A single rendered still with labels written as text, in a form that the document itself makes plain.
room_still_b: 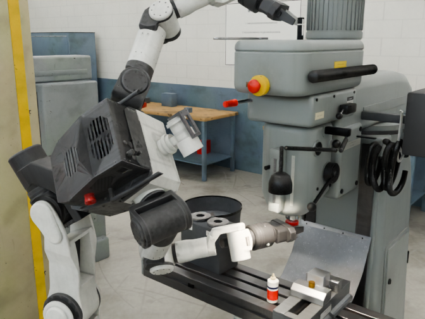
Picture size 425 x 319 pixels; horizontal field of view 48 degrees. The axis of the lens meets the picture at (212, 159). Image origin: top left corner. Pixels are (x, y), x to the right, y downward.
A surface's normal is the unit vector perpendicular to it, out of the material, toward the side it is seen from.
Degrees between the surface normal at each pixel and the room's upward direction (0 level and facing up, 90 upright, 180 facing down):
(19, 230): 90
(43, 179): 90
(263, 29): 90
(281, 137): 90
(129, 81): 62
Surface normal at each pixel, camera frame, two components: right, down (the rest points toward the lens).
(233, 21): -0.62, 0.19
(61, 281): -0.30, 0.23
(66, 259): -0.34, 0.61
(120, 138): 0.84, -0.44
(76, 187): -0.70, -0.11
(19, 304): 0.78, 0.15
